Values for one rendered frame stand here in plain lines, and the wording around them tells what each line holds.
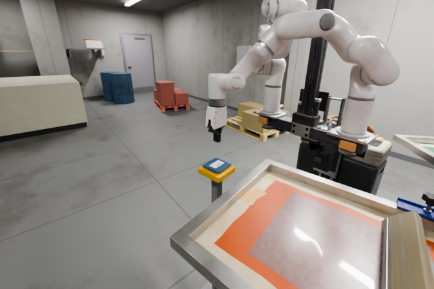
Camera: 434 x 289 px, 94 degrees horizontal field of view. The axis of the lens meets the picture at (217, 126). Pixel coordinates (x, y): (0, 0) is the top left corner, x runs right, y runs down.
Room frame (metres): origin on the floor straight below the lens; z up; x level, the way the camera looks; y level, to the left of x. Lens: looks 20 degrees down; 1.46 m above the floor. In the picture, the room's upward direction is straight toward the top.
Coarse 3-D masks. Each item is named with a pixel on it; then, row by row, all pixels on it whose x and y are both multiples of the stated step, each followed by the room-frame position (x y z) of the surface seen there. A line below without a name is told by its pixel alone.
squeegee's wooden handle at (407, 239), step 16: (400, 224) 0.45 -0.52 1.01; (416, 224) 0.42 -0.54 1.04; (400, 240) 0.40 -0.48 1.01; (416, 240) 0.38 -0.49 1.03; (400, 256) 0.36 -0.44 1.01; (416, 256) 0.34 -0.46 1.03; (400, 272) 0.32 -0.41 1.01; (416, 272) 0.30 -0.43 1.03; (400, 288) 0.29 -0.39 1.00; (416, 288) 0.27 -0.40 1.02; (432, 288) 0.27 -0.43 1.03
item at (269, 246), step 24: (240, 216) 0.54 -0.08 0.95; (264, 216) 0.54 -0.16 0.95; (240, 240) 0.44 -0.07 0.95; (264, 240) 0.44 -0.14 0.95; (288, 240) 0.44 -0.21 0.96; (312, 240) 0.45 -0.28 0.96; (264, 264) 0.37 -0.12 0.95; (288, 264) 0.37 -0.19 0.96; (312, 264) 0.37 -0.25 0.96; (336, 264) 0.37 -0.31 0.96; (360, 264) 0.37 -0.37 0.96; (288, 288) 0.32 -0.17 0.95; (312, 288) 0.32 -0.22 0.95; (336, 288) 0.32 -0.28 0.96; (360, 288) 0.32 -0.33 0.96
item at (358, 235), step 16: (272, 192) 0.66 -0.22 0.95; (288, 192) 0.66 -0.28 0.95; (304, 192) 0.66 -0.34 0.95; (272, 208) 0.57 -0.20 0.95; (288, 208) 0.57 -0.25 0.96; (304, 208) 0.57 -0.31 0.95; (320, 208) 0.57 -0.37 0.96; (336, 208) 0.57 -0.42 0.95; (304, 224) 0.50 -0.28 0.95; (320, 224) 0.50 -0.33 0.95; (336, 224) 0.50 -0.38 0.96; (352, 224) 0.50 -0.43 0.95; (368, 224) 0.50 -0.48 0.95; (320, 240) 0.45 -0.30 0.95; (336, 240) 0.45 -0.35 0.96; (352, 240) 0.45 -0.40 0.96; (368, 240) 0.45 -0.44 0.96; (352, 256) 0.40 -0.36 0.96; (368, 256) 0.40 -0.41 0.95; (432, 256) 0.40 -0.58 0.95
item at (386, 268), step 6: (384, 222) 0.47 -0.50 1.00; (390, 222) 0.48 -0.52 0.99; (384, 228) 0.45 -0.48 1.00; (390, 228) 0.45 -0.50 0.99; (384, 234) 0.43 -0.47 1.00; (390, 234) 0.43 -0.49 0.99; (384, 240) 0.41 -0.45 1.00; (390, 240) 0.41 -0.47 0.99; (384, 246) 0.39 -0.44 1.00; (390, 246) 0.39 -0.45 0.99; (384, 252) 0.37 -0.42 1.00; (390, 252) 0.38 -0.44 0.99; (384, 258) 0.36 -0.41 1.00; (390, 258) 0.36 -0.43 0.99; (384, 264) 0.34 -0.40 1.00; (390, 264) 0.34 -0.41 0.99; (384, 270) 0.33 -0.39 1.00; (390, 270) 0.33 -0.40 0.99; (384, 276) 0.32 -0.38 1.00; (390, 276) 0.32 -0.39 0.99; (384, 282) 0.30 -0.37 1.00; (390, 282) 0.31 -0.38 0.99; (384, 288) 0.29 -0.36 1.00; (390, 288) 0.29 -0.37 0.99
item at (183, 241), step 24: (264, 168) 0.78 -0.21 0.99; (288, 168) 0.78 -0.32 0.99; (240, 192) 0.63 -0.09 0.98; (336, 192) 0.65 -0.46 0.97; (360, 192) 0.62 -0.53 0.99; (216, 216) 0.52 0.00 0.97; (192, 240) 0.41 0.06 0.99; (192, 264) 0.37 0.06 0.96; (216, 264) 0.35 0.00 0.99; (240, 288) 0.29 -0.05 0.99
